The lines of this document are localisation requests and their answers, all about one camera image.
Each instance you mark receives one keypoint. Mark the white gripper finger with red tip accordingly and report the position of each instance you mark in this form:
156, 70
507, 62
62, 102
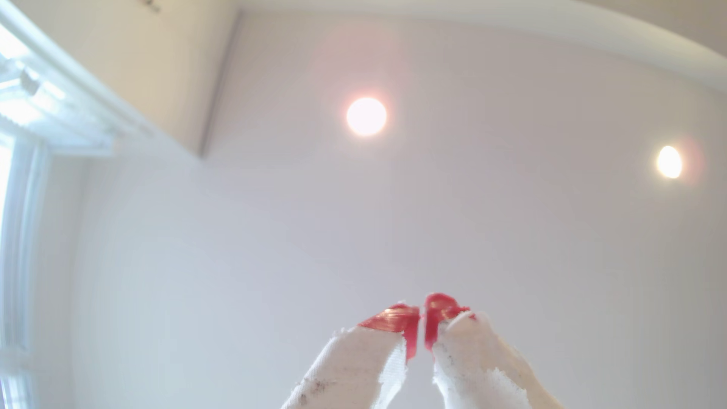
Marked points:
346, 369
477, 363

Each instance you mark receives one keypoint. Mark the round recessed ceiling light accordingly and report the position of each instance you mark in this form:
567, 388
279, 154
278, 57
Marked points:
366, 116
669, 162

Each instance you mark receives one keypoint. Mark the white window frame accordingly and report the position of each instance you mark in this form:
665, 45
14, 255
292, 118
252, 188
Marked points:
34, 108

